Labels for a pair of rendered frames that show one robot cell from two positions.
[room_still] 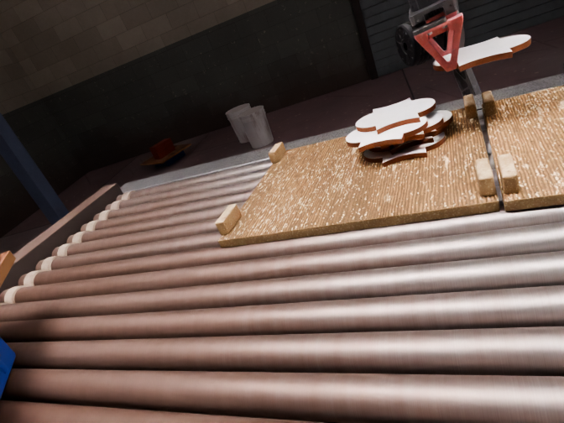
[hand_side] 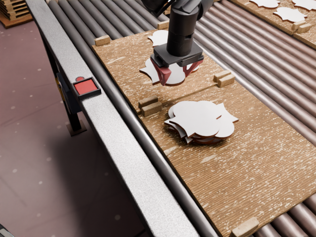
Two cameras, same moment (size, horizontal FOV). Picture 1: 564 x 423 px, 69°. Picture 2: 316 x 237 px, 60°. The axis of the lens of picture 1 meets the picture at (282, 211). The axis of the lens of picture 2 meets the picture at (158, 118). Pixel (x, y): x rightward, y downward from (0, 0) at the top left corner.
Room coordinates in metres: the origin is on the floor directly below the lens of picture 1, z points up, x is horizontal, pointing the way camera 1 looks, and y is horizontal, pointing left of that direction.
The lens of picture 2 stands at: (1.14, -0.07, 1.49)
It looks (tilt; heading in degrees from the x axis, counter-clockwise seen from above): 46 degrees down; 213
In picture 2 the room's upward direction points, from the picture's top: straight up
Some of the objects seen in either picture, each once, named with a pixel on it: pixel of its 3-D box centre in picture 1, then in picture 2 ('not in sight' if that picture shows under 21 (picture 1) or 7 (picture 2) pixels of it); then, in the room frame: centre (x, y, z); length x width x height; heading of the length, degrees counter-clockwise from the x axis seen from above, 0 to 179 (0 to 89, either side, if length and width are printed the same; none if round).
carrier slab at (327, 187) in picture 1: (356, 171); (231, 143); (0.65, -0.15, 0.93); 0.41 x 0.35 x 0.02; 61
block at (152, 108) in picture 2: (470, 106); (152, 108); (0.68, -0.38, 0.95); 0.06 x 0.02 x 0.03; 151
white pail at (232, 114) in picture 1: (243, 123); not in sight; (4.75, 0.02, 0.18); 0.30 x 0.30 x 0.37
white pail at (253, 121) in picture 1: (256, 127); not in sight; (4.33, -0.10, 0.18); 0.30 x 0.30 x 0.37
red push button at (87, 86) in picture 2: not in sight; (85, 88); (0.69, -0.63, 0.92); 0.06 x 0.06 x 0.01; 62
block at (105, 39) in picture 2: not in sight; (102, 40); (0.47, -0.75, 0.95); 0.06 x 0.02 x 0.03; 151
